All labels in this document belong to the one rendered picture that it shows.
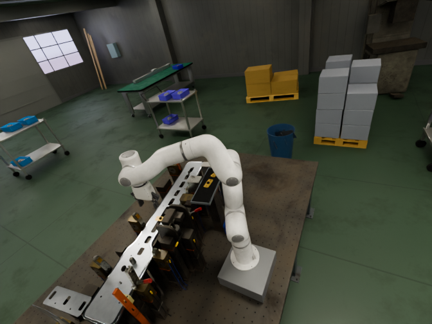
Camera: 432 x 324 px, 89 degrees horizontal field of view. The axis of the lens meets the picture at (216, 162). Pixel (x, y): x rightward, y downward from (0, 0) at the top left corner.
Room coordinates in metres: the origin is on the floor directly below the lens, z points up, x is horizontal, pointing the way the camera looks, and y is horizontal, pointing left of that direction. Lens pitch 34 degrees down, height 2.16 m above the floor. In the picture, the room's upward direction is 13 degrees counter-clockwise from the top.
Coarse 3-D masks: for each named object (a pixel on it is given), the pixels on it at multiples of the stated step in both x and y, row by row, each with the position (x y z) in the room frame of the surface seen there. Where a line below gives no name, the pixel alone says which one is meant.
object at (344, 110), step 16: (336, 64) 3.56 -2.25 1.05; (352, 64) 3.21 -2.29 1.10; (368, 64) 3.05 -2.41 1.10; (320, 80) 3.01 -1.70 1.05; (336, 80) 2.90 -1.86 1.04; (352, 80) 3.10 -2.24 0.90; (368, 80) 2.98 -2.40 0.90; (320, 96) 3.00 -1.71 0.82; (336, 96) 2.88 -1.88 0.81; (352, 96) 2.76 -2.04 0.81; (368, 96) 2.66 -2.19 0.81; (320, 112) 3.00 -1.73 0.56; (336, 112) 2.87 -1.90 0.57; (352, 112) 2.75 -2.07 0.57; (368, 112) 2.63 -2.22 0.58; (320, 128) 2.99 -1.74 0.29; (336, 128) 2.85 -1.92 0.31; (352, 128) 2.73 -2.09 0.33; (368, 128) 2.61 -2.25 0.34; (320, 144) 2.97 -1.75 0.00; (336, 144) 2.83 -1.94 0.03; (352, 144) 2.75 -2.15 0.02
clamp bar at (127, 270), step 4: (124, 268) 0.67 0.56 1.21; (128, 268) 0.68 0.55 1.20; (132, 268) 0.67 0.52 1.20; (128, 272) 0.65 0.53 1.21; (132, 272) 0.65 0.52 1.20; (128, 276) 0.65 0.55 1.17; (132, 276) 0.66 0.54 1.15; (136, 276) 0.67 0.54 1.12; (132, 280) 0.65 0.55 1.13; (136, 280) 0.67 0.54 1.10; (132, 284) 0.66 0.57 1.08
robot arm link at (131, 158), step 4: (124, 152) 0.91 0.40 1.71; (128, 152) 0.90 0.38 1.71; (132, 152) 0.89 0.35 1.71; (136, 152) 0.89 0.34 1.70; (120, 156) 0.88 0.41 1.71; (124, 156) 0.87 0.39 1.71; (128, 156) 0.87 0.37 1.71; (132, 156) 0.86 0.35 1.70; (136, 156) 0.87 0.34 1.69; (120, 160) 0.86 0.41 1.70; (124, 160) 0.85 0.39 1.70; (128, 160) 0.85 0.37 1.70; (132, 160) 0.85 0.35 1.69; (136, 160) 0.87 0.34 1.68; (140, 160) 0.89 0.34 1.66; (124, 164) 0.85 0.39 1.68; (128, 164) 0.85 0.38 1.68; (132, 164) 0.85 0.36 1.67; (136, 164) 0.86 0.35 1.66; (140, 164) 0.88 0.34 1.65
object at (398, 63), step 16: (384, 0) 4.41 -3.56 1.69; (400, 0) 4.27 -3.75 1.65; (416, 0) 4.18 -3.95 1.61; (368, 16) 4.47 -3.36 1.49; (384, 16) 4.70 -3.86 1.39; (400, 16) 4.25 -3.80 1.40; (368, 32) 4.43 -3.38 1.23; (384, 32) 4.67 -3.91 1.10; (400, 32) 4.56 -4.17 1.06; (368, 48) 4.56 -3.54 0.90; (384, 48) 4.20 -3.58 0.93; (400, 48) 4.10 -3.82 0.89; (416, 48) 4.00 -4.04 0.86; (384, 64) 4.20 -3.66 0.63; (400, 64) 4.10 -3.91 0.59; (384, 80) 4.18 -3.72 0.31; (400, 80) 4.07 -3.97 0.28; (400, 96) 3.80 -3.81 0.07
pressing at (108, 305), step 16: (160, 208) 1.26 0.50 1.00; (144, 240) 0.99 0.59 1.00; (128, 256) 0.90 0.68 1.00; (144, 256) 0.87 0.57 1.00; (112, 272) 0.81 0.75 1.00; (144, 272) 0.77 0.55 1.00; (112, 288) 0.71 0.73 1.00; (128, 288) 0.69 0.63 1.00; (96, 304) 0.65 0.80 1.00; (112, 304) 0.63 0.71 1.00; (96, 320) 0.57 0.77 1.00; (112, 320) 0.55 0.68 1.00
